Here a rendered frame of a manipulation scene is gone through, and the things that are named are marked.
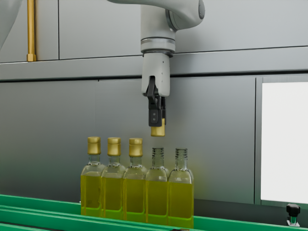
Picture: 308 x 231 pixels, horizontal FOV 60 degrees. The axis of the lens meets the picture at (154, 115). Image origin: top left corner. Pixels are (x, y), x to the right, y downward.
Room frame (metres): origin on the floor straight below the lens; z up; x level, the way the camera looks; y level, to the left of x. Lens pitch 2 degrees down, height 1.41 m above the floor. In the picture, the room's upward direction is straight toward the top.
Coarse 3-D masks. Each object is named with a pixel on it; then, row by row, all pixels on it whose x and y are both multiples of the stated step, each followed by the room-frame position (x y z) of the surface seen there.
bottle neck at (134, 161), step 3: (132, 159) 0.66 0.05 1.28; (135, 159) 0.66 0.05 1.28; (138, 159) 0.66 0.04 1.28; (141, 159) 0.67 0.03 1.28; (132, 162) 0.66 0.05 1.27; (135, 162) 0.66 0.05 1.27; (138, 162) 0.66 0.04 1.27; (141, 162) 0.67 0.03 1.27; (132, 165) 0.66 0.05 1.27; (135, 165) 0.66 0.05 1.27; (138, 165) 0.66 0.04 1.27
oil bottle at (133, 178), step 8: (128, 168) 0.66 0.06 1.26; (136, 168) 0.65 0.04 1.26; (144, 168) 0.67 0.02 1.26; (128, 176) 0.65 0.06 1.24; (136, 176) 0.64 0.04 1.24; (144, 176) 0.65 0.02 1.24; (128, 184) 0.65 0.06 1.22; (136, 184) 0.64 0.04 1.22; (128, 192) 0.65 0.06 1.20; (136, 192) 0.64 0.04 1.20; (128, 200) 0.65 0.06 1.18; (136, 200) 0.64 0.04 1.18; (128, 208) 0.65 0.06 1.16; (136, 208) 0.64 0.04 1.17; (128, 216) 0.65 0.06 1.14; (136, 216) 0.64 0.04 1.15
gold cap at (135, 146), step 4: (132, 140) 0.65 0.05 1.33; (136, 140) 0.65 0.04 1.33; (140, 140) 0.66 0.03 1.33; (132, 144) 0.66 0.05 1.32; (136, 144) 0.65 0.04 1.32; (140, 144) 0.66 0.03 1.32; (132, 148) 0.65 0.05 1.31; (136, 148) 0.65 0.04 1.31; (140, 148) 0.66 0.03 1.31; (132, 152) 0.65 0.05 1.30; (136, 152) 0.65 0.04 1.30; (140, 152) 0.66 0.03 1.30; (132, 156) 0.65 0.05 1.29; (136, 156) 0.65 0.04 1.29; (140, 156) 0.66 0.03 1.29
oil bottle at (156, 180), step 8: (152, 168) 0.65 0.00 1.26; (160, 168) 0.64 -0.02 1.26; (152, 176) 0.63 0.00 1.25; (160, 176) 0.62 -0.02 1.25; (168, 176) 0.64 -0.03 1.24; (144, 184) 0.64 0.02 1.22; (152, 184) 0.63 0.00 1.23; (160, 184) 0.62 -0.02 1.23; (144, 192) 0.64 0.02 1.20; (152, 192) 0.63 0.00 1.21; (160, 192) 0.62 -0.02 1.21; (144, 200) 0.64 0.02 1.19; (152, 200) 0.63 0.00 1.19; (160, 200) 0.62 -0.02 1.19; (144, 208) 0.64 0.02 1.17; (152, 208) 0.63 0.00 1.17; (160, 208) 0.62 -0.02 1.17; (144, 216) 0.64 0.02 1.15; (152, 216) 0.63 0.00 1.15; (160, 216) 0.62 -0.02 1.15; (160, 224) 0.62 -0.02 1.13
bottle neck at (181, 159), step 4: (176, 148) 0.63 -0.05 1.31; (180, 148) 0.65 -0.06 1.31; (184, 148) 0.64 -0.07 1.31; (176, 152) 0.63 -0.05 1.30; (180, 152) 0.62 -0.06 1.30; (184, 152) 0.63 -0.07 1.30; (176, 156) 0.63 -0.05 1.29; (180, 156) 0.62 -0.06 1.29; (184, 156) 0.63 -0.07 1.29; (176, 160) 0.63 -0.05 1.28; (180, 160) 0.62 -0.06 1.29; (184, 160) 0.62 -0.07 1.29; (176, 164) 0.63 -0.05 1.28; (180, 164) 0.62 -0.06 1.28; (184, 164) 0.63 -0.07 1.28; (176, 168) 0.63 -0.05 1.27; (180, 168) 0.62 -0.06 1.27; (184, 168) 0.62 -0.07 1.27
